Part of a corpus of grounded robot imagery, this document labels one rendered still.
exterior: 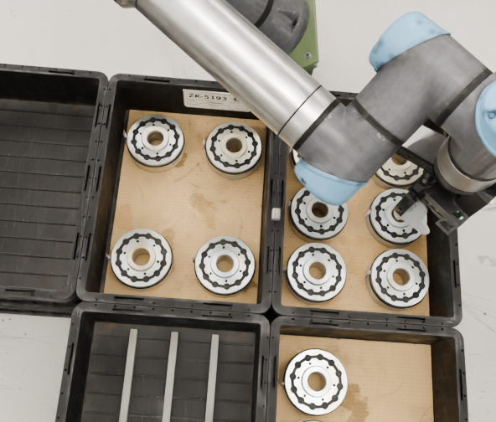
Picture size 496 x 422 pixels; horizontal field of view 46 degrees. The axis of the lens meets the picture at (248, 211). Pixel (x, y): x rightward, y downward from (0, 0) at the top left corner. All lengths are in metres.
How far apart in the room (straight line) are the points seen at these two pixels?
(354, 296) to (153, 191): 0.40
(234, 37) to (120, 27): 0.76
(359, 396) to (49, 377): 0.55
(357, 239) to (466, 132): 0.48
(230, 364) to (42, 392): 0.36
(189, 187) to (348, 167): 0.48
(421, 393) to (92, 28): 1.01
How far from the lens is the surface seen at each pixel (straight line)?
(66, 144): 1.13
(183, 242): 1.03
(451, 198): 0.79
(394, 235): 1.05
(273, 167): 0.98
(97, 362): 1.02
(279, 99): 0.65
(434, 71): 0.63
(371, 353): 1.03
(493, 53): 1.51
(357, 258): 1.06
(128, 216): 1.06
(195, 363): 1.00
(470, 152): 0.65
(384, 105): 0.64
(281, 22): 1.16
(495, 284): 1.28
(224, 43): 0.66
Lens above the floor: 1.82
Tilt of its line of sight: 71 degrees down
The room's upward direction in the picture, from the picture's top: 10 degrees clockwise
